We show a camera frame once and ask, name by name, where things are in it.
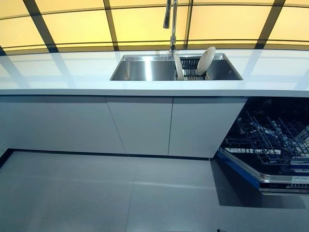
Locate white round ceramic plate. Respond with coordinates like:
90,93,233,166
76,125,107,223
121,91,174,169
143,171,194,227
174,54,184,80
196,46,216,75

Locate dishwasher door with control panel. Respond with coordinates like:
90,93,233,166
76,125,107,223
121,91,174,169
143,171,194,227
216,147,309,197

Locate grey dishwasher cutlery basket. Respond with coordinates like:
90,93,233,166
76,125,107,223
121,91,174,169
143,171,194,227
291,154,309,171

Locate white glossy cabinet door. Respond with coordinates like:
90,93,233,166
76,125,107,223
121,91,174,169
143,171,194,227
0,95,126,155
168,96,248,159
106,96,173,157

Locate stainless steel kitchen sink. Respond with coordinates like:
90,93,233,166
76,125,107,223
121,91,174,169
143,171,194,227
110,53,243,82

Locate black dish drying rack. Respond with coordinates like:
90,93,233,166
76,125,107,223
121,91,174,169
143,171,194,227
174,57,213,81

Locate black cabinet plinth strip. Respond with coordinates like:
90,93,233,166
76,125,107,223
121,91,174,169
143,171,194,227
4,147,219,162

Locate chrome pull-down faucet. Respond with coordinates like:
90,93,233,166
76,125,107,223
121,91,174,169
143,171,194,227
162,0,179,53

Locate yellow backlit panel dark frame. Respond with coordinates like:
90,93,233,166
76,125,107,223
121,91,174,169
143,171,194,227
0,0,309,53

